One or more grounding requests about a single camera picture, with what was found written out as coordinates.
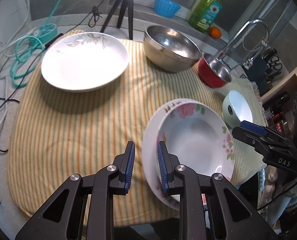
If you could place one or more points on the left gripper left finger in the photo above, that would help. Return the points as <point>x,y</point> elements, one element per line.
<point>62,215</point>

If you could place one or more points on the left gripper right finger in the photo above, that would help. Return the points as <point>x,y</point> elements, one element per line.
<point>210,206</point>

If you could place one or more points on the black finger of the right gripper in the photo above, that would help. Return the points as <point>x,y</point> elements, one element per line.
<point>263,139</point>

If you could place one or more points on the deep plate pink peony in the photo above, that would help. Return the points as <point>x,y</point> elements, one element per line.
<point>198,136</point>

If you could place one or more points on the white plate grey leaf pattern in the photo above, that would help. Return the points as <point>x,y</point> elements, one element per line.
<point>84,61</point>

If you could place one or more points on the white plate pink flowers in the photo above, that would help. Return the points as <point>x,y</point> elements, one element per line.
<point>149,156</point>

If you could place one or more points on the right gloved hand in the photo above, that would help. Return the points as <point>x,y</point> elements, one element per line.
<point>271,176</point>

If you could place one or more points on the small white ceramic bowl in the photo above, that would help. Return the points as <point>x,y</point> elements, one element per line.
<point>235,109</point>

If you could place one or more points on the wooden shelf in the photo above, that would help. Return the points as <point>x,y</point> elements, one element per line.
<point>288,83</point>

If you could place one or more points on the black scissors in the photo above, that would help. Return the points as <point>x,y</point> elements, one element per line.
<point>273,63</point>

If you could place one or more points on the red pot steel interior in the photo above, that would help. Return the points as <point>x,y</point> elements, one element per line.
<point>213,72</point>

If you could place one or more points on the yellow striped cloth mat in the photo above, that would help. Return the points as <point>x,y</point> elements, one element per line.
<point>59,133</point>

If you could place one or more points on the orange fruit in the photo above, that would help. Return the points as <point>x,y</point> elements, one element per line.
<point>214,32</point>

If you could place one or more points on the large stainless steel bowl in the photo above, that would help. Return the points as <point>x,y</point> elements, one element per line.
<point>169,49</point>

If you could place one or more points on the green dish soap bottle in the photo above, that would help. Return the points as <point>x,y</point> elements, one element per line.
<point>204,14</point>

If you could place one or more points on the teal round fan gadget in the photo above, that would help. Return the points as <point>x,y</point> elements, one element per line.
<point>46,32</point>

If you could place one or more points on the blue plastic bowl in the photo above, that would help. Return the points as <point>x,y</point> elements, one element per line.
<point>166,8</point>

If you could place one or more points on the black tripod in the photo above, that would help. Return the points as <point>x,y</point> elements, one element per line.
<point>126,5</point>

